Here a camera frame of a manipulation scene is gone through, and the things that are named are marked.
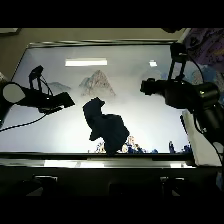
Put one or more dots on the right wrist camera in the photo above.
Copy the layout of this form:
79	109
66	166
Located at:
178	53

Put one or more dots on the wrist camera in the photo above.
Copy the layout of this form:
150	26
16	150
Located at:
35	74
178	53

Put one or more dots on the white garment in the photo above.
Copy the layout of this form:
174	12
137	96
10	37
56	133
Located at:
203	143

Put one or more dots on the dark blue T-shirt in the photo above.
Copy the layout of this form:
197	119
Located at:
106	128

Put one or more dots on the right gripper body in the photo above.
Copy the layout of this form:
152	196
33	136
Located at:
152	86

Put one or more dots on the purple garment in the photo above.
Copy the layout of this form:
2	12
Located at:
208	45

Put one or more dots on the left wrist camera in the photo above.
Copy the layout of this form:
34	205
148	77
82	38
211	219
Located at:
35	74

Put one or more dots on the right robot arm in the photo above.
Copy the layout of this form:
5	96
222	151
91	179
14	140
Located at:
196	98

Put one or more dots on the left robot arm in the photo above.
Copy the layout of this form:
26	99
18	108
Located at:
23	96

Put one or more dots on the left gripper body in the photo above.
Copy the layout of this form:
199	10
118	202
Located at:
62	99

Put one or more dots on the silver frame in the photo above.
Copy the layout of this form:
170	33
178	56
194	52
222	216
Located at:
100	164

